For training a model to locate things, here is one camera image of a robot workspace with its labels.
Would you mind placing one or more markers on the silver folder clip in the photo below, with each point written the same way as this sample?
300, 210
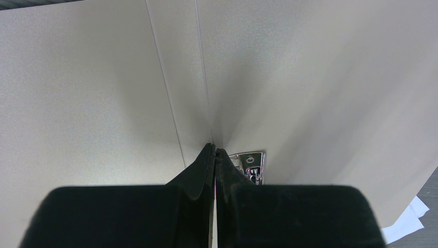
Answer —
251, 165

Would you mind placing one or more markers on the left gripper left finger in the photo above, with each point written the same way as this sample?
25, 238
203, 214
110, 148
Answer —
176, 214

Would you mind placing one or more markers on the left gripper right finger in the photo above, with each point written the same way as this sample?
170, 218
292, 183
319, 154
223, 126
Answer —
250, 215

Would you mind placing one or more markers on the white paper sheets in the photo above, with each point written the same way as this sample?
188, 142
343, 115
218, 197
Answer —
408, 223

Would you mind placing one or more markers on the brown cardboard folder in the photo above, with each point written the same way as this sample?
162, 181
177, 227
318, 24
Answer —
128, 92

